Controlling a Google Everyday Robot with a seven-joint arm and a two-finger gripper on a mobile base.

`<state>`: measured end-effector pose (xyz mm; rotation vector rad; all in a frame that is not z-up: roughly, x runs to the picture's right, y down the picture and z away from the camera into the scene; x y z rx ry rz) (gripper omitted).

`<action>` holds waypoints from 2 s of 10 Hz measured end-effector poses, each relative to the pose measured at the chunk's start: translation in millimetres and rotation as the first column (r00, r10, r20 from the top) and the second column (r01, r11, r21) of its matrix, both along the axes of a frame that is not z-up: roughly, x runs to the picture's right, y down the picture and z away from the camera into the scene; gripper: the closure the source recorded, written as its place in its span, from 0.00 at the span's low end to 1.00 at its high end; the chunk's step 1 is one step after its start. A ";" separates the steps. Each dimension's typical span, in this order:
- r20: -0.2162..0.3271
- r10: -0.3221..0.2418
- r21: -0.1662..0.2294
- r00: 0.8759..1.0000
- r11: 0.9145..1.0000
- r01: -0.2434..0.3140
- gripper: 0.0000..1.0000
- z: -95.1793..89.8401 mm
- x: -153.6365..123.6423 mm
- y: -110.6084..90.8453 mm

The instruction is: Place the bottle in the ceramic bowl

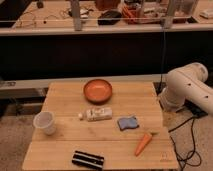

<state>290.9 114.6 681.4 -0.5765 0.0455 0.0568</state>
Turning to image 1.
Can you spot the orange ceramic bowl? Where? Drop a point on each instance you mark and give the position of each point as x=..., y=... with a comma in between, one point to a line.
x=97, y=91

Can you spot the wooden workbench shelf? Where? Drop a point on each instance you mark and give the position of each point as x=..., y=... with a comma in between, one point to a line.
x=60, y=17

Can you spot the blue sponge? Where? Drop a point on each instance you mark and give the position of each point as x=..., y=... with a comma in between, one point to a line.
x=127, y=123

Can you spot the white plastic bottle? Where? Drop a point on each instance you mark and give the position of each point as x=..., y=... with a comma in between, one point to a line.
x=96, y=114

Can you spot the black white striped block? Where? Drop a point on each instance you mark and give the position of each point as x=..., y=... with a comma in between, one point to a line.
x=88, y=160

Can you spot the red tool on bench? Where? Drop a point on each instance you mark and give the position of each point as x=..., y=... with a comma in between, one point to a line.
x=132, y=15

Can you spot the metal frame post right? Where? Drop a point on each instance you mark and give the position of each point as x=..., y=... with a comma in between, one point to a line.
x=168, y=19

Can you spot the metal frame post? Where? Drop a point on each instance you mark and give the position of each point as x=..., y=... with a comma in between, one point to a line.
x=168, y=19
x=75, y=8

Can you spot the black object on bench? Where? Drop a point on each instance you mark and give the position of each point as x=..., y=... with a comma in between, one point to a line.
x=109, y=17

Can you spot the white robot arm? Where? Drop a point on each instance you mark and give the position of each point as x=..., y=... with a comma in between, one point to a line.
x=187, y=83

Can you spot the white plastic cup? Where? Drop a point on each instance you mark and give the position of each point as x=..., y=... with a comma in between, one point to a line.
x=45, y=122

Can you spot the metal frame post left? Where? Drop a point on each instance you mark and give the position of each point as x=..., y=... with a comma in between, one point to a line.
x=75, y=8

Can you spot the orange toy carrot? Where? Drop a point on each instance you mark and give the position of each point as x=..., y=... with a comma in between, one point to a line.
x=144, y=141

